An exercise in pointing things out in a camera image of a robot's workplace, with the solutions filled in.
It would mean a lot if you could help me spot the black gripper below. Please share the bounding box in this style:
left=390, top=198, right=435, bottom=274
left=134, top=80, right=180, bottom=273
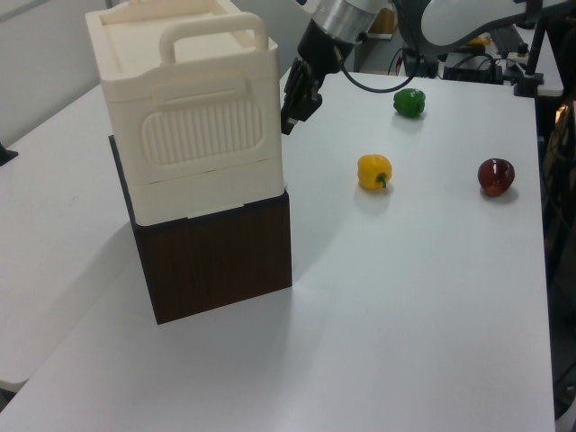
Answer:
left=280, top=20, right=346, bottom=136

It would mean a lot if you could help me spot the cream plastic toy cabinet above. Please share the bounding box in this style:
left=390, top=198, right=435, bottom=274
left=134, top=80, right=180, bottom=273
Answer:
left=85, top=0, right=289, bottom=226

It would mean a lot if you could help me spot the yellow bell pepper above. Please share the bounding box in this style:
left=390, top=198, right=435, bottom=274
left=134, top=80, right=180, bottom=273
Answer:
left=356, top=154, right=393, bottom=193

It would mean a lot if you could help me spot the green bell pepper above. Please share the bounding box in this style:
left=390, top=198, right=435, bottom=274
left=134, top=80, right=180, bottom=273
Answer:
left=392, top=87, right=428, bottom=119

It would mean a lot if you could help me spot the brown cardboard box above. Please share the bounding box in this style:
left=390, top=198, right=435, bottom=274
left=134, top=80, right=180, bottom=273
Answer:
left=369, top=7, right=398, bottom=40

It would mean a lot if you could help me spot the dark brown wooden drawer base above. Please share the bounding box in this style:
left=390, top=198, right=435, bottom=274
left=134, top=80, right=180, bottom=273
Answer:
left=107, top=134, right=293, bottom=325

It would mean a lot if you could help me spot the black electronics box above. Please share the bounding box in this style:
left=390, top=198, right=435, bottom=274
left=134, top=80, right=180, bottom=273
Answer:
left=443, top=52, right=503, bottom=85

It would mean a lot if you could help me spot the dark red bell pepper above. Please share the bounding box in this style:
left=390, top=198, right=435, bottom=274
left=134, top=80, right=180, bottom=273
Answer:
left=476, top=157, right=517, bottom=198

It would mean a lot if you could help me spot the white emergency stop button box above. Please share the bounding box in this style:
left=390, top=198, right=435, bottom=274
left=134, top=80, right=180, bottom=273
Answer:
left=504, top=41, right=531, bottom=73

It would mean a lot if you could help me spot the black pole stand with clamp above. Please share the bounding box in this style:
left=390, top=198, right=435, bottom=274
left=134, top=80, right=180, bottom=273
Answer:
left=515, top=0, right=548, bottom=98

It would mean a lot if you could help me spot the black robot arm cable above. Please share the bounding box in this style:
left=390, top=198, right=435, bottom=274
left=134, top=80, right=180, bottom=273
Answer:
left=332, top=0, right=433, bottom=95

